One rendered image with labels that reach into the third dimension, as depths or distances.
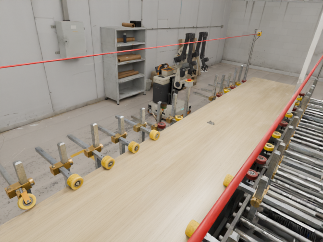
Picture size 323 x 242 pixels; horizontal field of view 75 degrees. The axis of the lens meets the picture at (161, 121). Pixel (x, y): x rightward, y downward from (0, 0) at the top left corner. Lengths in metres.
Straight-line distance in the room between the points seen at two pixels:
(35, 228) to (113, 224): 0.38
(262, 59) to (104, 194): 8.76
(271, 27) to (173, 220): 8.71
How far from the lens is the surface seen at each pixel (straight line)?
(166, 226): 1.22
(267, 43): 9.45
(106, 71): 4.77
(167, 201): 1.32
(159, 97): 4.00
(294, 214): 1.45
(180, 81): 3.83
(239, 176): 0.23
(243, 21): 9.71
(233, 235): 0.98
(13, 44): 4.03
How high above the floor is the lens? 1.89
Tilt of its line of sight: 28 degrees down
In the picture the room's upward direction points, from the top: 4 degrees clockwise
